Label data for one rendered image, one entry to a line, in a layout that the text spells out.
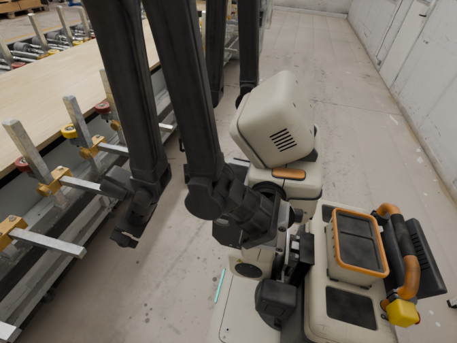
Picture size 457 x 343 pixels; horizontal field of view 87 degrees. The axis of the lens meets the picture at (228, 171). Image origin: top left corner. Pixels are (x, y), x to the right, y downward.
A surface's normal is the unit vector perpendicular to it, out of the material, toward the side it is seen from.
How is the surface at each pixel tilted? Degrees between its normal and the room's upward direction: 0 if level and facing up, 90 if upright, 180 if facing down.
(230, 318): 0
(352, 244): 0
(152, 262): 0
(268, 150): 90
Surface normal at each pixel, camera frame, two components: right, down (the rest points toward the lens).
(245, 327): 0.07, -0.73
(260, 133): -0.25, 0.65
